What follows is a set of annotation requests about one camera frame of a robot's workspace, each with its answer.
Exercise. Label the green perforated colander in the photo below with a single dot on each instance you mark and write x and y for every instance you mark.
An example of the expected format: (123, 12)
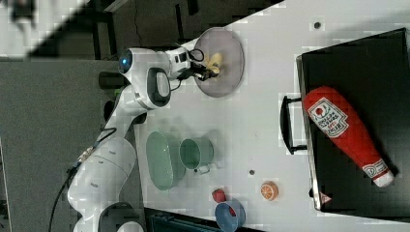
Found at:
(164, 162)

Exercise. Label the blue cup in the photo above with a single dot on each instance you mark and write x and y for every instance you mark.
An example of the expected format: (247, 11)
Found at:
(225, 221)

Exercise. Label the black toaster oven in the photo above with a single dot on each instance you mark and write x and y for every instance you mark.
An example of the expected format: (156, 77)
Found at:
(372, 73)

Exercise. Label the yellow plush peeled banana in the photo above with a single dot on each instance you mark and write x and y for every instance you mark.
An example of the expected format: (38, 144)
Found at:
(213, 62)

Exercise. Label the lilac round plate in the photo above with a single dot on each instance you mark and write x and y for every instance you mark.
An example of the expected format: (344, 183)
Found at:
(225, 42)

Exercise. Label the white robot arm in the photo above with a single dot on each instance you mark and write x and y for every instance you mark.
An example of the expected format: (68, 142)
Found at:
(101, 171)

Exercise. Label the plush orange slice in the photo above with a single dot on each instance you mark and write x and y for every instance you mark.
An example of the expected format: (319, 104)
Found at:
(269, 191)

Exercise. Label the red plush ketchup bottle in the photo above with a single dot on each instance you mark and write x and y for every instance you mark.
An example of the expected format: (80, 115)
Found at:
(335, 116)

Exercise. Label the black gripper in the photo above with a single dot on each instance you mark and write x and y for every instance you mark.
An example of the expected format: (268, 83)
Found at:
(197, 70)

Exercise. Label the red strawberry inside blue cup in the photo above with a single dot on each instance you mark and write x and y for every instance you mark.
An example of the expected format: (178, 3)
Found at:
(232, 212)

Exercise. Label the bright green plush toy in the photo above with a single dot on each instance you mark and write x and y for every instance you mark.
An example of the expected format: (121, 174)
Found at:
(118, 92)

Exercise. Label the red plush strawberry on table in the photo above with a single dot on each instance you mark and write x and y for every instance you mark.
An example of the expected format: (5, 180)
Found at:
(218, 195)

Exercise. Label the green mug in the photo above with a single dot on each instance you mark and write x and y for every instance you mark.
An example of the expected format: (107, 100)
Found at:
(197, 154)

